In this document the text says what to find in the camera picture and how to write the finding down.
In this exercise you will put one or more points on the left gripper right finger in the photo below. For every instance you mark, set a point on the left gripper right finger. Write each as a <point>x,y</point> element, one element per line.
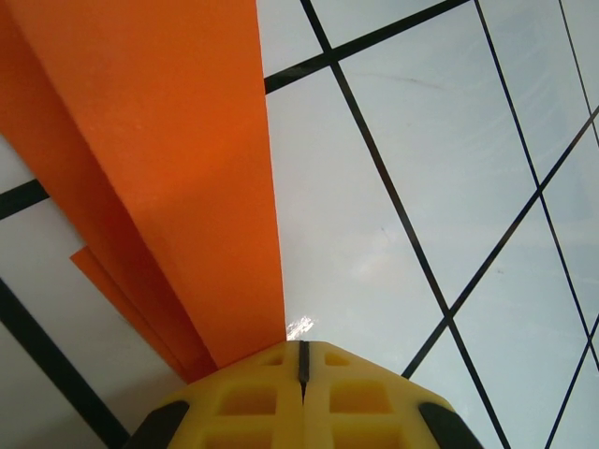
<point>374,421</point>

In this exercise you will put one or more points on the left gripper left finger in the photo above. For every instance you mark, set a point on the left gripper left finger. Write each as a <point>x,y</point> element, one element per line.
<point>243,421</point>

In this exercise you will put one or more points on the orange paper sheet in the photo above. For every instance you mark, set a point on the orange paper sheet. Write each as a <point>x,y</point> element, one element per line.
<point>164,140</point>

